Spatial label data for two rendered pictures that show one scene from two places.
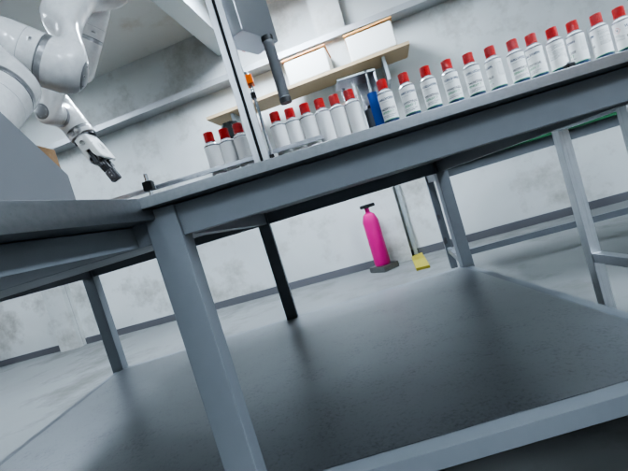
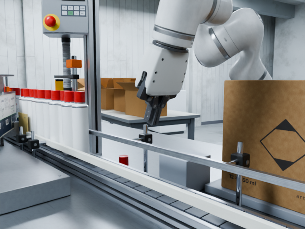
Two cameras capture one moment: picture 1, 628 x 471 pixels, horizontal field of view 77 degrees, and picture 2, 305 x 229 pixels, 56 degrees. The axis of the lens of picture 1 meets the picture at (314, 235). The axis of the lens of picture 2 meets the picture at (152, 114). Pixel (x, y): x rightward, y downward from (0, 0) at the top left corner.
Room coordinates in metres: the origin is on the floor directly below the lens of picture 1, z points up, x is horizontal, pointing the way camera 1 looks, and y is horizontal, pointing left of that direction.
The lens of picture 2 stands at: (1.78, 1.06, 1.12)
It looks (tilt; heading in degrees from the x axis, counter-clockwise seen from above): 7 degrees down; 227
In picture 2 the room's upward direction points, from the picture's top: straight up
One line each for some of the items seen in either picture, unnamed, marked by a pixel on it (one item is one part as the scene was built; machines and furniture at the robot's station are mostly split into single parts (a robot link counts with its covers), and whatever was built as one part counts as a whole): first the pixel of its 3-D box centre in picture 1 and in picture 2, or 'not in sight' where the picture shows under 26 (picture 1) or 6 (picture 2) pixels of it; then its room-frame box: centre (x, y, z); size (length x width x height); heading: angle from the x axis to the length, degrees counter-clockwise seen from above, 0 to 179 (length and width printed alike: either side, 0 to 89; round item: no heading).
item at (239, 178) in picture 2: not in sight; (233, 183); (1.27, 0.75, 0.91); 0.07 x 0.03 x 0.17; 179
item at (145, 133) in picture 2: (155, 199); (140, 154); (1.27, 0.45, 0.91); 0.07 x 0.03 x 0.17; 179
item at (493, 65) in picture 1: (496, 77); not in sight; (1.33, -0.74, 0.98); 0.05 x 0.05 x 0.20
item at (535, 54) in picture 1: (537, 64); not in sight; (1.33, -0.88, 0.98); 0.05 x 0.05 x 0.20
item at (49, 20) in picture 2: not in sight; (50, 21); (1.33, 0.04, 1.32); 0.04 x 0.03 x 0.04; 144
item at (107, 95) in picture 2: not in sight; (110, 92); (-0.23, -1.89, 0.97); 0.45 x 0.44 x 0.37; 171
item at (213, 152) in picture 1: (216, 162); (80, 124); (1.34, 0.24, 0.98); 0.05 x 0.05 x 0.20
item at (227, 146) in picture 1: (231, 158); (70, 122); (1.34, 0.19, 0.98); 0.05 x 0.05 x 0.20
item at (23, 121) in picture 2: not in sight; (23, 123); (1.37, -0.18, 0.94); 0.10 x 0.01 x 0.09; 89
